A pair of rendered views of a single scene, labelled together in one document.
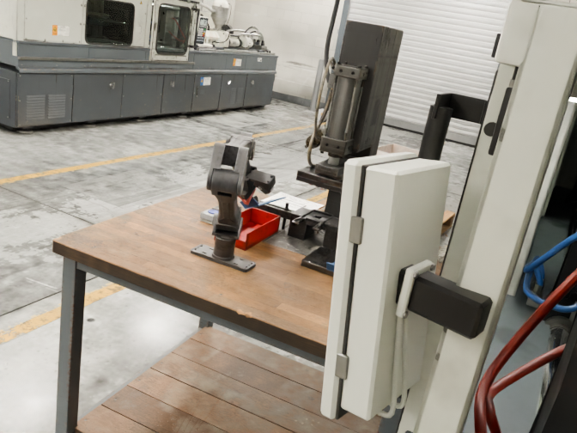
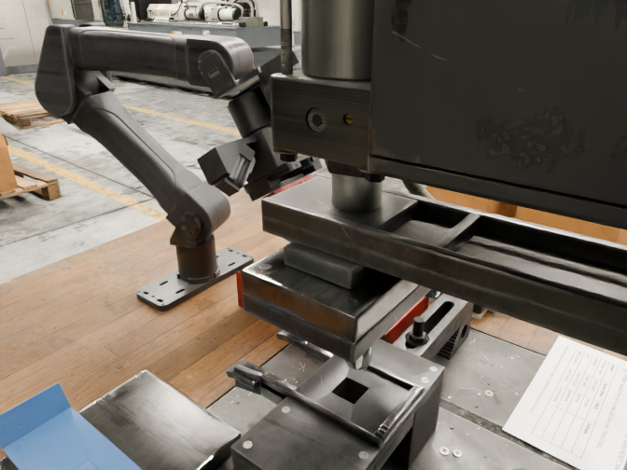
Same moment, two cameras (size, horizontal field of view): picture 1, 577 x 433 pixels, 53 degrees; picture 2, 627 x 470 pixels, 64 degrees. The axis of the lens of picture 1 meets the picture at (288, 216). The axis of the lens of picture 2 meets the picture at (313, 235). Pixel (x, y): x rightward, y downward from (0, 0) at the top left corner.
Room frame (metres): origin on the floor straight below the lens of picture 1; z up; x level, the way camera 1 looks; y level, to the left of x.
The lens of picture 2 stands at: (2.00, -0.46, 1.32)
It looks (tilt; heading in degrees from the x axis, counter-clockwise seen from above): 25 degrees down; 106
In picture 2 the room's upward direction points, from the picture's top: straight up
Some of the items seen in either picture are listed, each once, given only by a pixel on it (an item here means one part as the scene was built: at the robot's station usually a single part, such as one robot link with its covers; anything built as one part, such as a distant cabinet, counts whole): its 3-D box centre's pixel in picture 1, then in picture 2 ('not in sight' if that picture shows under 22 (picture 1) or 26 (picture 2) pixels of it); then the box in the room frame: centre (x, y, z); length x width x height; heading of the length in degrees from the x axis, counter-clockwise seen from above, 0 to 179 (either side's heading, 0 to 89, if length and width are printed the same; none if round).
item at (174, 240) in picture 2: (227, 226); (199, 220); (1.63, 0.18, 1.00); 0.09 x 0.06 x 0.06; 89
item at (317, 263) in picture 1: (334, 263); (123, 454); (1.72, -0.17, 0.91); 0.17 x 0.16 x 0.02; 69
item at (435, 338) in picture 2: (275, 212); (430, 338); (2.00, 0.05, 0.95); 0.15 x 0.03 x 0.10; 69
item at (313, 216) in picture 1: (322, 218); (348, 407); (1.93, -0.12, 0.98); 0.20 x 0.10 x 0.01; 69
